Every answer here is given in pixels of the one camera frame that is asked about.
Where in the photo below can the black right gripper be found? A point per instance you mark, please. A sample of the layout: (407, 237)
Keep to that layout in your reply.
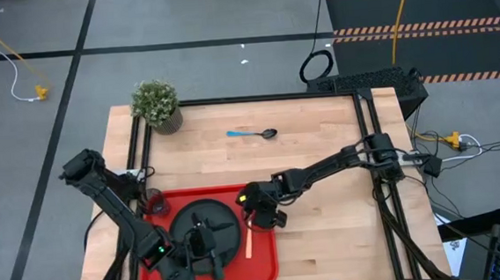
(267, 196)

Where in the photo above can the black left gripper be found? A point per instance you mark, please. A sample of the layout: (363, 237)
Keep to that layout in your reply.
(202, 242)

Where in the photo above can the black round plate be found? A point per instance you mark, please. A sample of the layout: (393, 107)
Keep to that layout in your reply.
(181, 228)

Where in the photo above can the red plastic tray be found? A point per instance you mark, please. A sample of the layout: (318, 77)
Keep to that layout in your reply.
(259, 271)

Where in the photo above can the dark ribbed glass cup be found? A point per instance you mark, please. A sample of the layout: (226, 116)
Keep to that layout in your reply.
(155, 202)

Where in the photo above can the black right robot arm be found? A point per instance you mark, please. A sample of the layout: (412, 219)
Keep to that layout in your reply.
(335, 162)

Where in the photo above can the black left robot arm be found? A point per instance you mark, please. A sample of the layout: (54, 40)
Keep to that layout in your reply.
(118, 206)

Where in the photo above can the green potted plant ribbed pot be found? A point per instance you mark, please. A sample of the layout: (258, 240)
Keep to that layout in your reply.
(155, 103)

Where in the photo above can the black mesh computer tower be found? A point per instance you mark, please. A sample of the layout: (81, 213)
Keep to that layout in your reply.
(369, 83)

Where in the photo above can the black power adapter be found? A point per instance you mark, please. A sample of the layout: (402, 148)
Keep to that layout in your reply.
(433, 167)

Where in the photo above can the white paper sheet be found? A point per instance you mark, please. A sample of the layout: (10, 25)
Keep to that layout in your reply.
(454, 256)

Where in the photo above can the yellow power plug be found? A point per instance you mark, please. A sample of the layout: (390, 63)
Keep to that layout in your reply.
(454, 140)

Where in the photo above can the black hazard-striped floor mat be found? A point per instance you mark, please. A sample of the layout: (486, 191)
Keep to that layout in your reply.
(429, 52)

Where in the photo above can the black aluminium table frame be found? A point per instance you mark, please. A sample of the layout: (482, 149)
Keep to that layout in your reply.
(363, 119)

